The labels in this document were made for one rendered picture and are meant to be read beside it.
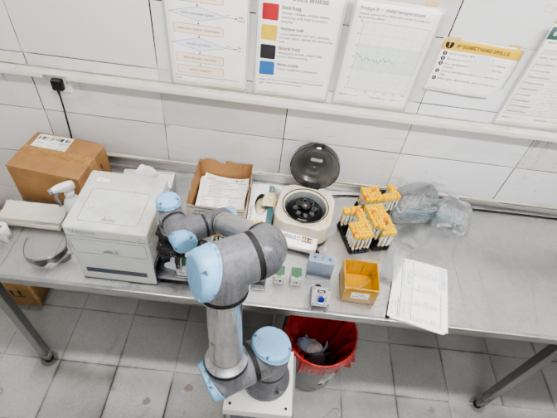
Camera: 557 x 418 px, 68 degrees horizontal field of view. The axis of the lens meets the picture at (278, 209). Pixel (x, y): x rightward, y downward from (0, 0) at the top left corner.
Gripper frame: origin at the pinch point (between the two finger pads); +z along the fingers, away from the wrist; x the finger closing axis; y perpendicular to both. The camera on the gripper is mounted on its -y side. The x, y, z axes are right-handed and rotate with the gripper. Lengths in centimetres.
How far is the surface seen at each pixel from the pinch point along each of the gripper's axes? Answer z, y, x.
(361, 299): 6, -68, 2
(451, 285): 9, -107, -11
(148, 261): -6.3, 10.3, 4.4
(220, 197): 2.7, -7.9, -38.5
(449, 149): -22, -104, -59
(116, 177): -21.0, 27.0, -20.3
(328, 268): 2, -55, -7
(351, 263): 1, -64, -10
